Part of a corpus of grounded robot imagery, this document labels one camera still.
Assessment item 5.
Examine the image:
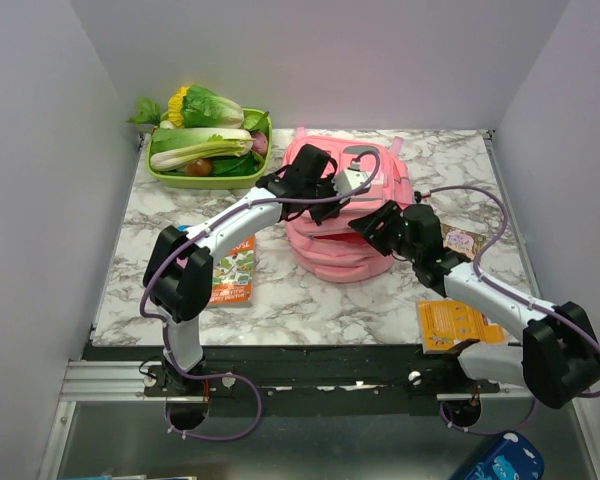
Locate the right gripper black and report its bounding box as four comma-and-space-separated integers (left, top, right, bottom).
349, 198, 421, 263

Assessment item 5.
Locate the pink student backpack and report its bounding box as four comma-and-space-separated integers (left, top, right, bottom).
282, 128, 413, 283

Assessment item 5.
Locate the illustrated picture book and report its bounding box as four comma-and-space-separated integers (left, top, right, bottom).
441, 223, 487, 260

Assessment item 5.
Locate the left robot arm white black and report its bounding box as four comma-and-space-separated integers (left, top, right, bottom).
139, 145, 375, 395

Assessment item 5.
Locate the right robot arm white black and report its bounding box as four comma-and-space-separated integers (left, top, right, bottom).
349, 201, 600, 409

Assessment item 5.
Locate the green plastic tray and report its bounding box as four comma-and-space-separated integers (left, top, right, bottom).
146, 110, 272, 189

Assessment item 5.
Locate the purple toy vegetable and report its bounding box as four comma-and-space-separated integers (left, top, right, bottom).
251, 131, 269, 157

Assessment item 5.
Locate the orange treehouse book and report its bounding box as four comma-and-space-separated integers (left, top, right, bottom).
210, 235, 256, 307

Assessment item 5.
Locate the orange yellow booklet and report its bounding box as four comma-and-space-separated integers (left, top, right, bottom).
418, 300, 507, 353

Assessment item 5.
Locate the brown toy mushroom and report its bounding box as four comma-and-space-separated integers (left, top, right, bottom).
184, 158, 213, 177

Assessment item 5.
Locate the upper toy cabbage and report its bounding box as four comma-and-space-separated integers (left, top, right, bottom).
181, 85, 244, 128

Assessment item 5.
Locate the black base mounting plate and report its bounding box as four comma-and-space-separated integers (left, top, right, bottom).
83, 345, 530, 428

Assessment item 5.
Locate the yellow artificial flower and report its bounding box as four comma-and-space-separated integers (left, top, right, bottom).
167, 86, 189, 128

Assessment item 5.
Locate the green artificial leaf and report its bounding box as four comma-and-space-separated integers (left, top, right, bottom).
127, 96, 162, 126

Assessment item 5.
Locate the blue pencil case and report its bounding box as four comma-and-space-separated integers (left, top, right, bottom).
451, 431, 545, 480

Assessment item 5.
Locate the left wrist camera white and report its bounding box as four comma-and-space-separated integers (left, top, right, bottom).
332, 160, 370, 196

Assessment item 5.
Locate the aluminium rail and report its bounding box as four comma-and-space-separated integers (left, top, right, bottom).
59, 355, 594, 404

